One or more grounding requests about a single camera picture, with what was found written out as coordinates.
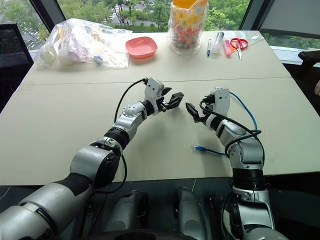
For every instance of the black mesh office chair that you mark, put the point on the black mesh office chair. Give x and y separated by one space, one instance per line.
13 57

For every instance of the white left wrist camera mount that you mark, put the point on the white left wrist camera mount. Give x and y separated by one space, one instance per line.
153 93

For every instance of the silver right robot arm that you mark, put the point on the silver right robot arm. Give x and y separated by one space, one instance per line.
246 152

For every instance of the clear plastic tube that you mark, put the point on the clear plastic tube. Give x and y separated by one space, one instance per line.
218 43

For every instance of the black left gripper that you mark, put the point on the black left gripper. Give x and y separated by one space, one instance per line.
165 103

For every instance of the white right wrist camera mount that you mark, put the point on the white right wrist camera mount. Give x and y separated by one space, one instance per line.
222 102

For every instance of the blue and white pen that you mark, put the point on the blue and white pen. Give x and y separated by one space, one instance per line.
209 47

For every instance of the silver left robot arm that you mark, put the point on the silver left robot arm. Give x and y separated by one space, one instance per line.
87 160

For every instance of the pink plastic bowl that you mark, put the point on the pink plastic bowl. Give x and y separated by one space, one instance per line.
141 47

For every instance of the dark rounded robot leg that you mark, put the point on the dark rounded robot leg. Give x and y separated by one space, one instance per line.
191 212
130 210

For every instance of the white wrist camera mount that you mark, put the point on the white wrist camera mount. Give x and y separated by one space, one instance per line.
222 102
153 93

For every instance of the flat clear plastic bag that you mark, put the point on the flat clear plastic bag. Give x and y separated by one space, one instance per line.
255 37

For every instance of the pink highlighter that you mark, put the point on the pink highlighter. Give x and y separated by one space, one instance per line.
227 48

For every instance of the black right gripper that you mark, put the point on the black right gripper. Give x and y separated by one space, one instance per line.
208 112

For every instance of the clear jar of colourful candy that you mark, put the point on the clear jar of colourful candy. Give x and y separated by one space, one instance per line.
188 27

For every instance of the bystander bare hand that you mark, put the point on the bystander bare hand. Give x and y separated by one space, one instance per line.
317 87

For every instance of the clear plastic bag of items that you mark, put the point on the clear plastic bag of items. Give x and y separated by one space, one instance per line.
82 42

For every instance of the black chair armrest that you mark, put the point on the black chair armrest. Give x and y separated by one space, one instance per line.
308 60

